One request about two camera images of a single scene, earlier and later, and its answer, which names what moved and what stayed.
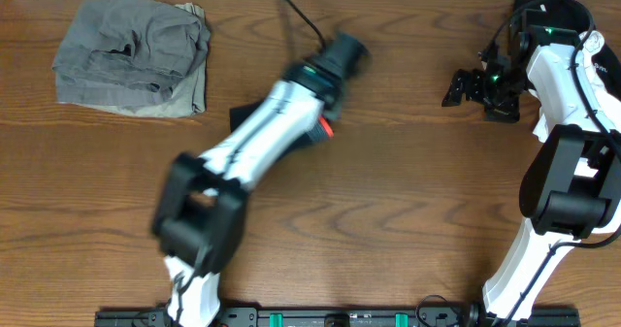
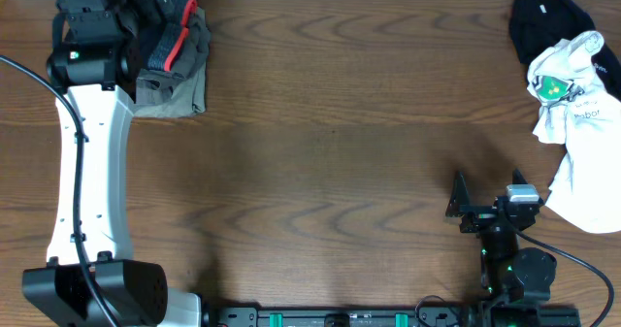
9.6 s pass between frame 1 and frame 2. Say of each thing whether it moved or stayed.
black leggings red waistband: moved
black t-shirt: stayed
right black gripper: moved
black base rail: stayed
